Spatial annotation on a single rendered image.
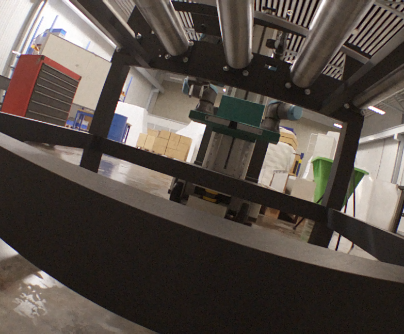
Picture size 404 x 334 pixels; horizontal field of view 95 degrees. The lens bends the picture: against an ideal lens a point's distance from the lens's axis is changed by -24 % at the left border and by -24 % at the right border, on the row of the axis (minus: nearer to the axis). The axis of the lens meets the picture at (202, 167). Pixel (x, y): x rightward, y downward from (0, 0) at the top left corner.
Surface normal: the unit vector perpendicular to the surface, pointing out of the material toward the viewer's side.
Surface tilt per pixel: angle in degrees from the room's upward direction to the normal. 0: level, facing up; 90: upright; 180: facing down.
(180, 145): 90
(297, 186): 90
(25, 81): 90
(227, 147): 90
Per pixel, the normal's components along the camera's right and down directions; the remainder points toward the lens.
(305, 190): -0.11, 0.00
